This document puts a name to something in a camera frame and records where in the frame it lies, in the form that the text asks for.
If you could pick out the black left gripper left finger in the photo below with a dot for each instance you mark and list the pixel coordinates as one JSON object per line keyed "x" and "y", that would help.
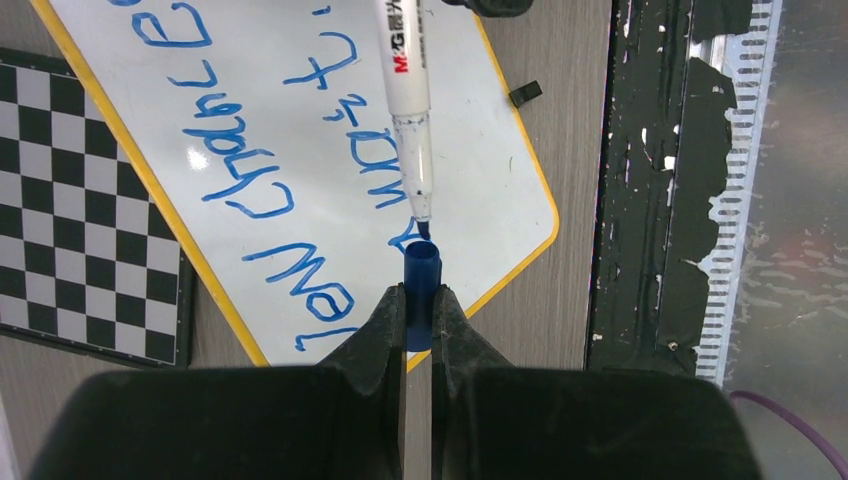
{"x": 341, "y": 418}

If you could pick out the blue marker cap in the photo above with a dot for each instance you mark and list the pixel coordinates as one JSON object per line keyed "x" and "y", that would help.
{"x": 422, "y": 279}

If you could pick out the black white chessboard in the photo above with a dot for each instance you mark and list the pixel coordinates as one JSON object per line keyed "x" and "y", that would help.
{"x": 88, "y": 263}

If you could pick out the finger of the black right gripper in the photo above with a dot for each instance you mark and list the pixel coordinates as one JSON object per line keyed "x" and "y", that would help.
{"x": 494, "y": 8}

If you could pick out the white toothed cable rail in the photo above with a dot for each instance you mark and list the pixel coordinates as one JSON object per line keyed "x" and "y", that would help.
{"x": 747, "y": 60}

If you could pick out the white blue marker pen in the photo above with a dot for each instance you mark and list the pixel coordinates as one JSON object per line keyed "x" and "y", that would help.
{"x": 401, "y": 44}

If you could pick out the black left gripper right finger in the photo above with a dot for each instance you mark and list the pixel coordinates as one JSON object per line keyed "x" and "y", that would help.
{"x": 494, "y": 420}

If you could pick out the yellow framed whiteboard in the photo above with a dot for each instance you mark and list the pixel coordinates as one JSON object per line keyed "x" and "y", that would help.
{"x": 262, "y": 132}

